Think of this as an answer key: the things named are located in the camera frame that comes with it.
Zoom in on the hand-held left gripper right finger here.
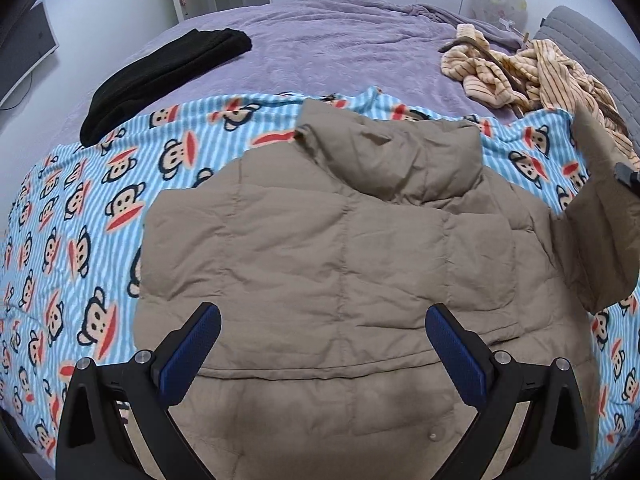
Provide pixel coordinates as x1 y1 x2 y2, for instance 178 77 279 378
425 302 593 480

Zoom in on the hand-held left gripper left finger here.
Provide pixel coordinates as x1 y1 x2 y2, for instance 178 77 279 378
55 301 223 480

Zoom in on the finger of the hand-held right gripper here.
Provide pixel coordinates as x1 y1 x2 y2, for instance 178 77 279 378
614 162 640 187

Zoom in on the khaki puffer jacket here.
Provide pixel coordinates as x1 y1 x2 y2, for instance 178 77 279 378
135 97 640 480

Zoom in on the beige striped garment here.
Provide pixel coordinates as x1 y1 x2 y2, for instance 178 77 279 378
439 22 640 171

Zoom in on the grey quilted headboard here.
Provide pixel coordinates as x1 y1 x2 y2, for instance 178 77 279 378
532 5 640 116

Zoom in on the monkey print striped blanket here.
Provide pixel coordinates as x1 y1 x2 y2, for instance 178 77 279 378
0 85 640 480

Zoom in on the black folded garment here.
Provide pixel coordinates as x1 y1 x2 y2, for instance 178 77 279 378
80 27 252 146

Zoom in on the purple bedspread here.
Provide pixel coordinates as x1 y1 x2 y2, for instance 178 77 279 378
50 0 551 153

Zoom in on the grey monitor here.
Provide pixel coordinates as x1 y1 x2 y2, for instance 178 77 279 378
0 0 61 111

